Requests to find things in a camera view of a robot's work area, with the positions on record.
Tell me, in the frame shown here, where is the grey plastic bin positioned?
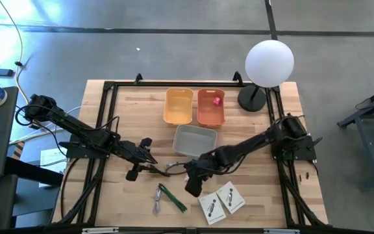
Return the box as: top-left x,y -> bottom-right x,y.
172,124 -> 218,159

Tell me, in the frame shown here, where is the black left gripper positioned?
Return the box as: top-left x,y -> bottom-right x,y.
125,138 -> 158,182

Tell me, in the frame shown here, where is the yellow plastic bin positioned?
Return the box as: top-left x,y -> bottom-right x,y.
163,86 -> 194,127

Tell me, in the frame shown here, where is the black metal table frame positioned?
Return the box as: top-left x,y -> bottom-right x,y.
55,71 -> 326,230

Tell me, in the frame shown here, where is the white green Acer box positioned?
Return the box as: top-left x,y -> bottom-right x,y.
198,191 -> 227,226
216,181 -> 246,215

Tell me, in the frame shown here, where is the orange plastic bin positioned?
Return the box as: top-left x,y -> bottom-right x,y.
196,88 -> 226,129

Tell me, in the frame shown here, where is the grey cable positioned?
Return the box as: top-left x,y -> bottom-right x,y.
152,187 -> 163,215

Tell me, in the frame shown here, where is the yellow floor cable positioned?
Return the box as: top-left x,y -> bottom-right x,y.
0,0 -> 37,129

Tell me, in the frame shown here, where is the green braided cable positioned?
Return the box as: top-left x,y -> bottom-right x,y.
158,183 -> 188,214

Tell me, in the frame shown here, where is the grey metal cart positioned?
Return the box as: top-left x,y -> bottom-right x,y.
338,83 -> 374,189

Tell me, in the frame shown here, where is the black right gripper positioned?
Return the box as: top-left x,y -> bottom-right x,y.
183,154 -> 216,198

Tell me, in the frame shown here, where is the white globe table lamp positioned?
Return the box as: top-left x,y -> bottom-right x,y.
237,39 -> 295,113

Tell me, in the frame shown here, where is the white paper sheet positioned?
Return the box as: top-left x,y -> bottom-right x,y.
39,148 -> 68,189

